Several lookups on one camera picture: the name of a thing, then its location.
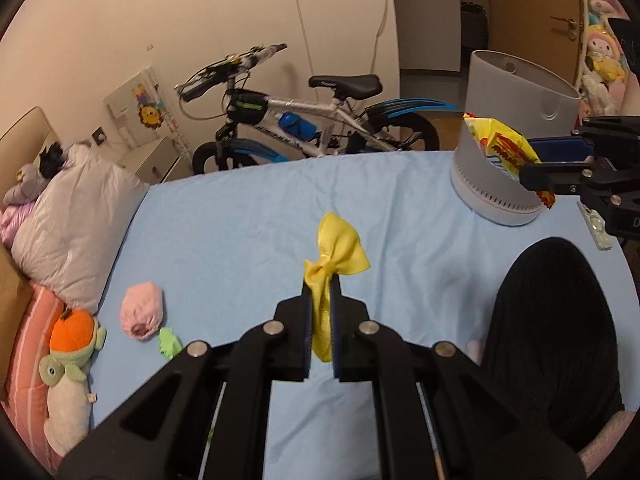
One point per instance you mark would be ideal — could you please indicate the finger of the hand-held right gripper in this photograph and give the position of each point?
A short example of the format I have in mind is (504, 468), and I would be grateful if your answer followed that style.
(555, 177)
(560, 149)

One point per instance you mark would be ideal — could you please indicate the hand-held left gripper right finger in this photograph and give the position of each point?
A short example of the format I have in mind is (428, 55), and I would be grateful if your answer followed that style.
(336, 330)

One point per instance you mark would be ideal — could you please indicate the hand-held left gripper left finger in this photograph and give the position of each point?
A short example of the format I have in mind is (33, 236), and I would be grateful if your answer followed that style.
(306, 330)

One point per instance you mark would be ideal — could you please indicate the yellow snack packet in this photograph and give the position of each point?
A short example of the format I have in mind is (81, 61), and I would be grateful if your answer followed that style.
(500, 142)

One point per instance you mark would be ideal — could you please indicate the white plastic waste bin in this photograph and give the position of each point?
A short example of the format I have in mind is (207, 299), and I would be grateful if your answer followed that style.
(480, 180)

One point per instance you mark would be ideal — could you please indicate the yellow ribbon bow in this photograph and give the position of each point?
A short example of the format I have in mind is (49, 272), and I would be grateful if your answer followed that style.
(340, 245)

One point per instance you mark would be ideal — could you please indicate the white remote control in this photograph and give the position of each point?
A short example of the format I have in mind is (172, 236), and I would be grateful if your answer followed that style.
(597, 230)

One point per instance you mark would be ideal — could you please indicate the plush dolls by door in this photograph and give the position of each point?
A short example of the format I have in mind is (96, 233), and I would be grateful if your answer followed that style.
(602, 50)

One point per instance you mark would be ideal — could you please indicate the blue bed sheet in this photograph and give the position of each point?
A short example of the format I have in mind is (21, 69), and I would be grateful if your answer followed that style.
(225, 240)

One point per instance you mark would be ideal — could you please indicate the small green toy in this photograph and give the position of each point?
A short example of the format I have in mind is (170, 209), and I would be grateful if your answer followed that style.
(169, 342)

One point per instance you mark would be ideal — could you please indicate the wooden room door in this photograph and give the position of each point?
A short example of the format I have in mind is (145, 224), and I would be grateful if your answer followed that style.
(530, 10)

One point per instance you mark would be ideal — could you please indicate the black hanging garment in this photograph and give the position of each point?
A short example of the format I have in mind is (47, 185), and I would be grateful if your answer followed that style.
(473, 25)

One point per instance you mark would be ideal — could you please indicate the pink rolled sock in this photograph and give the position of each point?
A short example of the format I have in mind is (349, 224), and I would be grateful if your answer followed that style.
(142, 307)

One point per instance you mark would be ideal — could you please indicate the white standing air conditioner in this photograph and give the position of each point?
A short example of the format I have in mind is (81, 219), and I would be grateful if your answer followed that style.
(425, 20)

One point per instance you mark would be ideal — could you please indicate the white and blue bicycle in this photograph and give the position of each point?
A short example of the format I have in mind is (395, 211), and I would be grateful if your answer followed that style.
(320, 110)

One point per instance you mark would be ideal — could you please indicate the white nightstand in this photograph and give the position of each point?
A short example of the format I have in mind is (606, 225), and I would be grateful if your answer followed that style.
(150, 160)

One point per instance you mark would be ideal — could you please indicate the turtle plush orange shell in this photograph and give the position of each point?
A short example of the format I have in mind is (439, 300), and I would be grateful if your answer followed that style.
(70, 332)

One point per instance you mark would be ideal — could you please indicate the white seal plush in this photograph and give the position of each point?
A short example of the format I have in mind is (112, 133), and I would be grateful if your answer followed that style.
(67, 410)

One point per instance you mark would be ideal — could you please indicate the grey pillow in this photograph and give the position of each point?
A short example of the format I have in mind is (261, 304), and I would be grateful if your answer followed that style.
(75, 225)

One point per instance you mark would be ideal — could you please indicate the pink striped pillow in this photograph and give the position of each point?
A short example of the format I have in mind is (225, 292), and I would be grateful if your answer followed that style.
(30, 375)

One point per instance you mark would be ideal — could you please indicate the white lion print board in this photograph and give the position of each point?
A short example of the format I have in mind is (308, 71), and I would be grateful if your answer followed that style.
(135, 105)

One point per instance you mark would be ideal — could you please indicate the black cloth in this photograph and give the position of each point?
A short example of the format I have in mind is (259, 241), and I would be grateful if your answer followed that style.
(50, 160)

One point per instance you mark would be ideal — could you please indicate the pink purple jacket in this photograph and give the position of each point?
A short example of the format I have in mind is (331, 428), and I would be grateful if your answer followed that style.
(12, 220)

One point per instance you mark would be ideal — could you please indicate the grey plush toy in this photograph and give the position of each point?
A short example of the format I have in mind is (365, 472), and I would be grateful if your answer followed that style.
(25, 182)

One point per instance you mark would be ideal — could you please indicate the beige bed headboard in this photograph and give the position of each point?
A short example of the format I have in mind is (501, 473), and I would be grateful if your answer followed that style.
(25, 135)

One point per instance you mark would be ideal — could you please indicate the wall socket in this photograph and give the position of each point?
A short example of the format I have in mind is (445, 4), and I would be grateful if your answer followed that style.
(99, 136)

